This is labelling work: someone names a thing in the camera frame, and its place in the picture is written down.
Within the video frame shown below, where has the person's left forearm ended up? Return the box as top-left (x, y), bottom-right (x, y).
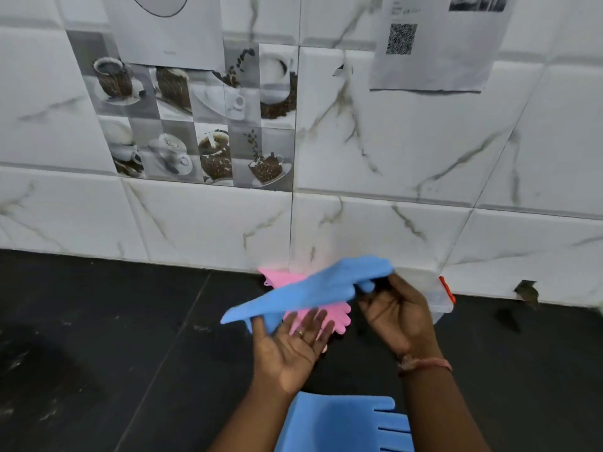
top-left (207, 382), bottom-right (303, 452)

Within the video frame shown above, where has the white paper sheet oval print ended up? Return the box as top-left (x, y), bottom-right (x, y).
top-left (101, 0), bottom-right (225, 71)

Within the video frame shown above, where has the person's right hand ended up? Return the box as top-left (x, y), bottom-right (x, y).
top-left (357, 273), bottom-right (444, 361)

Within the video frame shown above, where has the person's left hand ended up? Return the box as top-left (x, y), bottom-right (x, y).
top-left (252, 308), bottom-right (335, 397)

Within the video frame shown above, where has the person's right forearm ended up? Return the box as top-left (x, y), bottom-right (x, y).
top-left (400, 364), bottom-right (492, 452)

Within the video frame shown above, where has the white paper sheet square code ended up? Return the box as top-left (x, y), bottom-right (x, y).
top-left (369, 0), bottom-right (520, 94)

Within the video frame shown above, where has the blue silicone glove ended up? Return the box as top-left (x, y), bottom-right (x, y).
top-left (275, 391), bottom-right (416, 452)
top-left (220, 256), bottom-right (394, 335)

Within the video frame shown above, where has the clear plastic container orange clip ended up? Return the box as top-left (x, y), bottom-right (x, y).
top-left (390, 268), bottom-right (456, 326)

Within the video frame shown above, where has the pink silicone glove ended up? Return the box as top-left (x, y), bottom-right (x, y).
top-left (258, 267), bottom-right (352, 336)

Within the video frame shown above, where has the pink thread wrist bracelet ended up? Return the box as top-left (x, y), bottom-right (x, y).
top-left (398, 355), bottom-right (453, 377)

